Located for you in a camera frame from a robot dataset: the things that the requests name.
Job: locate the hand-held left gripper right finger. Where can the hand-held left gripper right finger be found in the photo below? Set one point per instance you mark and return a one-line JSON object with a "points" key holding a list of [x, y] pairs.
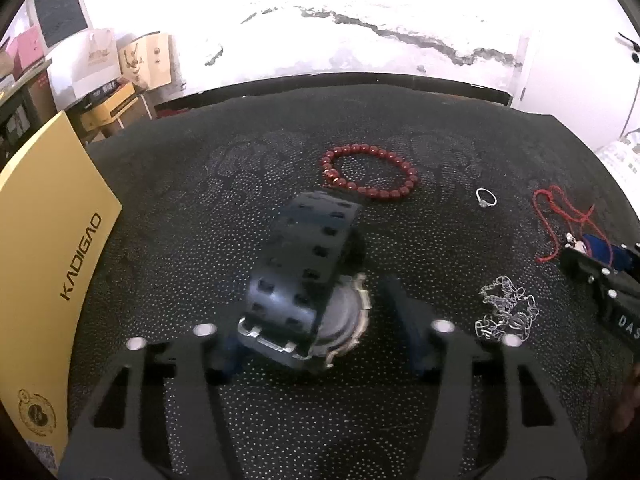
{"points": [[400, 310]]}

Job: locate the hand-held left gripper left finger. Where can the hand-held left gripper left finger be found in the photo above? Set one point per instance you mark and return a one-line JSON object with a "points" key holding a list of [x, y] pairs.
{"points": [[227, 360]]}

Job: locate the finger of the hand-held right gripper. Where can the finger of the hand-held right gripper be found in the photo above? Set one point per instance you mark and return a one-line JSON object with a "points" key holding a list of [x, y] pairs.
{"points": [[580, 262], [597, 251]]}

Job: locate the black wristwatch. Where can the black wristwatch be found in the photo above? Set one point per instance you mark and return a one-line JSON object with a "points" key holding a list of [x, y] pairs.
{"points": [[300, 260]]}

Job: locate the yellow jewelry box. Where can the yellow jewelry box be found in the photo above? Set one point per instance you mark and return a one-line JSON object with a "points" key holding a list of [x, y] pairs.
{"points": [[50, 235]]}

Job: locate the white printed sack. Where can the white printed sack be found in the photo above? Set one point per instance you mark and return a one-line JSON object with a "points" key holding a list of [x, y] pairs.
{"points": [[625, 157]]}

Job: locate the black patterned cloth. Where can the black patterned cloth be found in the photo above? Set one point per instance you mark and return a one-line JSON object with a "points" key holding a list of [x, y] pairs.
{"points": [[200, 235]]}

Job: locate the white door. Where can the white door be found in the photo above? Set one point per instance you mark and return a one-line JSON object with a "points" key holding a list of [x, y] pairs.
{"points": [[585, 85]]}

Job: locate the yellow cardboard box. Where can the yellow cardboard box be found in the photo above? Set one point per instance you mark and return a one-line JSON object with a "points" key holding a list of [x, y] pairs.
{"points": [[107, 110]]}

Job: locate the flat black box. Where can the flat black box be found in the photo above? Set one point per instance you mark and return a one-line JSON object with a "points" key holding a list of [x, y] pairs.
{"points": [[102, 92]]}

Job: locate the tan paper bag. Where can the tan paper bag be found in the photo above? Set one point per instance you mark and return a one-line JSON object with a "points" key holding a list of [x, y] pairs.
{"points": [[145, 57]]}

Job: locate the tall brown cardboard box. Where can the tall brown cardboard box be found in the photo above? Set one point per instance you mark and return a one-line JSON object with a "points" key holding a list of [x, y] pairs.
{"points": [[42, 95]]}

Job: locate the white paper bag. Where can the white paper bag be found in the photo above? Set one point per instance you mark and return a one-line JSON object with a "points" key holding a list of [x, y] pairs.
{"points": [[95, 60]]}

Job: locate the pink box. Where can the pink box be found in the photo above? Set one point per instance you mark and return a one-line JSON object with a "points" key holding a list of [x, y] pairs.
{"points": [[25, 50]]}

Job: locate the white framed dark board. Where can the white framed dark board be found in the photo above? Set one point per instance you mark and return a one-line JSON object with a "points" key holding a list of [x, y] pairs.
{"points": [[60, 10]]}

